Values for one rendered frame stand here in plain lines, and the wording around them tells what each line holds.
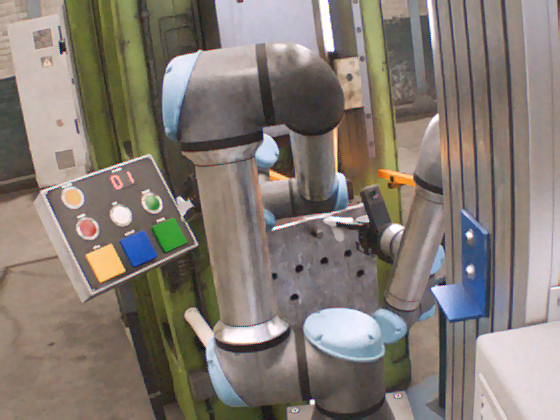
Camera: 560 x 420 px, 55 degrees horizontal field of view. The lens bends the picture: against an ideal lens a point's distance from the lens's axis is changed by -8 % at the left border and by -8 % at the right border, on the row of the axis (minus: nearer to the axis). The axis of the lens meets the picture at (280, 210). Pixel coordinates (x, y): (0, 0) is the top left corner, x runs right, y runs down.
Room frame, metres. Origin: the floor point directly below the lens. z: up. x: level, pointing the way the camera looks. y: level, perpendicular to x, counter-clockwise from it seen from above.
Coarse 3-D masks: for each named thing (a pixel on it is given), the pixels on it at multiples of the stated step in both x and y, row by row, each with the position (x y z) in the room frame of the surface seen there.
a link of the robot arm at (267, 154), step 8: (264, 136) 1.14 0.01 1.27; (264, 144) 1.13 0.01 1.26; (272, 144) 1.14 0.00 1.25; (256, 152) 1.11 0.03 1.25; (264, 152) 1.12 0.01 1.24; (272, 152) 1.13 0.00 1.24; (256, 160) 1.10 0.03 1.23; (264, 160) 1.11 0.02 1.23; (272, 160) 1.12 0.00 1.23; (264, 168) 1.12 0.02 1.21
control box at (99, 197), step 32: (64, 192) 1.31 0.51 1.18; (96, 192) 1.36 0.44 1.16; (128, 192) 1.41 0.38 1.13; (160, 192) 1.46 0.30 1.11; (64, 224) 1.26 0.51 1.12; (96, 224) 1.30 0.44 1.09; (128, 224) 1.35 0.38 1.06; (64, 256) 1.25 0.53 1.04; (160, 256) 1.34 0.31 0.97; (96, 288) 1.20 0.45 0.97
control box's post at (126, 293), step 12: (120, 288) 1.39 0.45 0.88; (132, 288) 1.41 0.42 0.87; (132, 300) 1.40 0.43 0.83; (132, 312) 1.40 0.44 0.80; (132, 324) 1.40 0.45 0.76; (132, 336) 1.39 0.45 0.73; (144, 348) 1.40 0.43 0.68; (144, 360) 1.40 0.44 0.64; (144, 372) 1.40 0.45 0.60; (156, 384) 1.41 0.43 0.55; (156, 396) 1.40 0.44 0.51; (156, 408) 1.40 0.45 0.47
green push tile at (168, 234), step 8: (160, 224) 1.39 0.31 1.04; (168, 224) 1.41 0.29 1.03; (176, 224) 1.42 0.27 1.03; (160, 232) 1.38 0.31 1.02; (168, 232) 1.39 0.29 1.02; (176, 232) 1.40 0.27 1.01; (160, 240) 1.36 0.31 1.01; (168, 240) 1.38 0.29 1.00; (176, 240) 1.39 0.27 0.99; (184, 240) 1.40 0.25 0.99; (168, 248) 1.36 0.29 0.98; (176, 248) 1.38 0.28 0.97
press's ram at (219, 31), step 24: (216, 0) 1.64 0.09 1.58; (240, 0) 1.67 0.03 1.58; (264, 0) 1.69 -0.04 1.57; (288, 0) 1.72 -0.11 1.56; (216, 24) 1.65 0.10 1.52; (240, 24) 1.66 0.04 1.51; (264, 24) 1.69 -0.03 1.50; (288, 24) 1.72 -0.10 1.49; (312, 24) 1.74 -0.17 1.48; (216, 48) 1.68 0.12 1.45; (312, 48) 1.74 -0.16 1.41
